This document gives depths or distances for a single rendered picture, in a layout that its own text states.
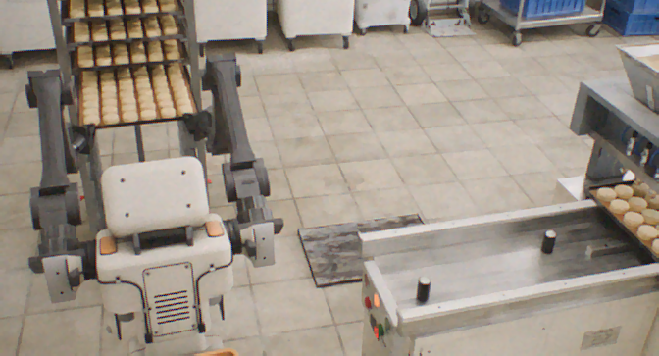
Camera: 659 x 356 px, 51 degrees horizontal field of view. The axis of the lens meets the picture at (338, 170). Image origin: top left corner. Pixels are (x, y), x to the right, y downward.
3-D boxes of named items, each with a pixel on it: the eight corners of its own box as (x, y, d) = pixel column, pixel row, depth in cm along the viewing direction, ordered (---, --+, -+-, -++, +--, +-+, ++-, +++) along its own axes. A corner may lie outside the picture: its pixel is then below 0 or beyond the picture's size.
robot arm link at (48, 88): (19, 56, 168) (63, 54, 172) (27, 88, 180) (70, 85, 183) (30, 223, 149) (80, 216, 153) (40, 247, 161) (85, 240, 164)
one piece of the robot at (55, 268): (76, 300, 149) (67, 255, 144) (51, 305, 147) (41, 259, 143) (76, 276, 158) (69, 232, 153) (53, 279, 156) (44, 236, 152)
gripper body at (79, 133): (88, 125, 221) (76, 135, 215) (93, 152, 226) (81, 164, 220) (70, 122, 222) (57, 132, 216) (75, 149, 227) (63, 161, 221)
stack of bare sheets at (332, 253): (417, 217, 342) (417, 212, 340) (447, 269, 310) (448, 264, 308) (297, 231, 328) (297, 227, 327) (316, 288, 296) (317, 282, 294)
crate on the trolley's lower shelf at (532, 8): (554, -3, 583) (559, -26, 572) (583, 13, 554) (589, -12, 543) (497, 4, 565) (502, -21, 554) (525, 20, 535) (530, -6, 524)
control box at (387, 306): (372, 299, 190) (375, 259, 182) (403, 365, 170) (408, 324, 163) (359, 301, 189) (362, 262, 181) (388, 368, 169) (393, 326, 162)
